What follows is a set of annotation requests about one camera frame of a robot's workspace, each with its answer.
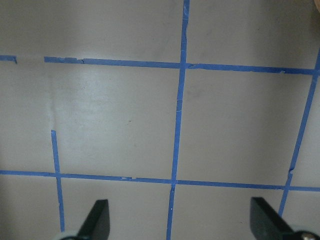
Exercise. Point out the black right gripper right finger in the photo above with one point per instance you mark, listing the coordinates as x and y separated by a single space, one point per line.
266 224

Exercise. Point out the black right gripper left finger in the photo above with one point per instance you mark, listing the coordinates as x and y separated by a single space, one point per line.
97 223

